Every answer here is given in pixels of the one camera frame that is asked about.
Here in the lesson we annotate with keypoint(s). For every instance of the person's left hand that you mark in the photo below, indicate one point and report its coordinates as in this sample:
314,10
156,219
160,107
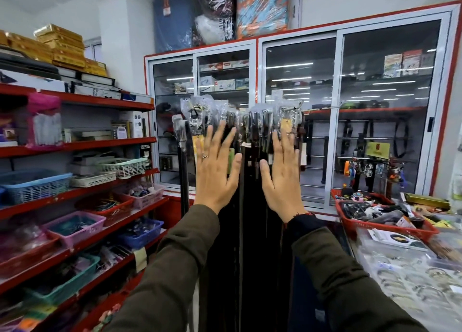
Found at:
213,176

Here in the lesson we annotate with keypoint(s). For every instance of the person's right hand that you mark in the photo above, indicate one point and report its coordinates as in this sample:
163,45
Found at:
287,183

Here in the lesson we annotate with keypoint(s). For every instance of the person's right middle finger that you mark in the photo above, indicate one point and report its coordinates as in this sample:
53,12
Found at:
286,142

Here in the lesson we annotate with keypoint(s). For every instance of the person's right thumb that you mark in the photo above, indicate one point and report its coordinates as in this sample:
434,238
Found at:
265,171

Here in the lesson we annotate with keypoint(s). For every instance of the person's right little finger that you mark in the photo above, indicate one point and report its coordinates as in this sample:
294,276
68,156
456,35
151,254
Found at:
303,156

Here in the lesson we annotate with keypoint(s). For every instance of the person's left middle finger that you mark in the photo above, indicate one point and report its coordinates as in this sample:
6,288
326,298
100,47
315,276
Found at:
221,137

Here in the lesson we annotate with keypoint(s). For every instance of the person's left thumb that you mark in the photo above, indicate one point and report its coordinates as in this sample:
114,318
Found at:
236,167

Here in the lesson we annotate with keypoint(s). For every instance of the person's left little finger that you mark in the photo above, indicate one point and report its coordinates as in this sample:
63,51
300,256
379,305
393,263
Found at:
198,149

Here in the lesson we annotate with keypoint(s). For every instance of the person's left forearm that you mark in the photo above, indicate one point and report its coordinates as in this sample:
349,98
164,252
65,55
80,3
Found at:
169,270

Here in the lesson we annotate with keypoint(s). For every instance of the person's right forearm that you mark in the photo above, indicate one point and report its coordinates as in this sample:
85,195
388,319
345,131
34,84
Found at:
343,281

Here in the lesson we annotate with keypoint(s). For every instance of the row of hanging black belts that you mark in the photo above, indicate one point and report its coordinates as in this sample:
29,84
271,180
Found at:
249,212

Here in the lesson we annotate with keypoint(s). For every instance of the small red counter tray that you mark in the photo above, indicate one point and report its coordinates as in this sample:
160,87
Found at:
337,194

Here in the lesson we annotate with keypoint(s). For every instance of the pink plastic basket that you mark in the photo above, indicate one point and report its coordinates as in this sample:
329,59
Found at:
148,198

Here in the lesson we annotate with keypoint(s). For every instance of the white product box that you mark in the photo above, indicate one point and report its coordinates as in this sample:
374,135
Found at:
131,124

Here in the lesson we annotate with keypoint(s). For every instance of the yellow sign card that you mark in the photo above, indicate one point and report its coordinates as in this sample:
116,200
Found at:
378,150

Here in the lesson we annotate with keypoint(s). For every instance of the pale green plastic basket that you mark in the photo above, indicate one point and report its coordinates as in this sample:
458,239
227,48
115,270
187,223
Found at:
124,167

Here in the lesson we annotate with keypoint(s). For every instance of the red-framed glass display cabinet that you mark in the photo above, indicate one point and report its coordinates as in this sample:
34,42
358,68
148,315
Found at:
361,90

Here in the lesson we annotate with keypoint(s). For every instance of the dark blue plastic basket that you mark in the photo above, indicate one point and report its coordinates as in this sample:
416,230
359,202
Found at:
144,234

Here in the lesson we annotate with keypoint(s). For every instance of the red metal shelf rack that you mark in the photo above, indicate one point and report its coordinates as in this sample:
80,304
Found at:
90,146

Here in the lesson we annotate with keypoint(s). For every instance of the white flat plastic basket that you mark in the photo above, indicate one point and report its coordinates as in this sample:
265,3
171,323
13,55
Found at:
92,180

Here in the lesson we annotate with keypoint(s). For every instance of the blue wrapped mattress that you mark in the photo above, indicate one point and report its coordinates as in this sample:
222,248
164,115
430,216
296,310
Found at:
173,17

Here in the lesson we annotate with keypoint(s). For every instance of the black patterned wrapped mattress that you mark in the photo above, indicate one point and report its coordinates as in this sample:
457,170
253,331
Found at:
213,7

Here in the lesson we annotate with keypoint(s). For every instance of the golden green tray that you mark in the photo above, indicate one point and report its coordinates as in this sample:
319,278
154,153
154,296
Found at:
427,200

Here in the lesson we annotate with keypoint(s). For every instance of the stack of white flat boxes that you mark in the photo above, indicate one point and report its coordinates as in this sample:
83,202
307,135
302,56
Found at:
83,84

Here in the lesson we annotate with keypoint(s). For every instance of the orange teal patterned mattress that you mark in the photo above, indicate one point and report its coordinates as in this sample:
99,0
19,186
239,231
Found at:
261,7

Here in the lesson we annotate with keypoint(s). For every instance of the row of printed cabinet boxes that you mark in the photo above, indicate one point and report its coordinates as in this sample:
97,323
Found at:
404,63

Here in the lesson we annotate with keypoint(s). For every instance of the lilac plastic basket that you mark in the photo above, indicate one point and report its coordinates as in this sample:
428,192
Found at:
77,230

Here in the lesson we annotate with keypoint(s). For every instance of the pink plastic packet bag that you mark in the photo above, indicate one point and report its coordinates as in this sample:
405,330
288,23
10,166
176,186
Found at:
45,126

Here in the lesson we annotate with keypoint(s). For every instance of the pile of clear bangle packets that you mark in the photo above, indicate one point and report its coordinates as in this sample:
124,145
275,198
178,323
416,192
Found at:
408,281

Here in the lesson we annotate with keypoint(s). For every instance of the stack of golden boxes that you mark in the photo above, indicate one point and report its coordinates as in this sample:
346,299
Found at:
61,46

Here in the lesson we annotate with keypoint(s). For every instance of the stack of black cases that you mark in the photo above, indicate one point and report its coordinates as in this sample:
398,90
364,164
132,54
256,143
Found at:
29,66

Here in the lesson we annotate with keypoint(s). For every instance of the teal plastic basket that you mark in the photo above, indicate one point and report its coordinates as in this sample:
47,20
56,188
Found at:
65,285

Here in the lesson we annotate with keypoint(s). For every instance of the large red plastic basket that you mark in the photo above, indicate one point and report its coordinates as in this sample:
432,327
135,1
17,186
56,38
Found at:
25,256

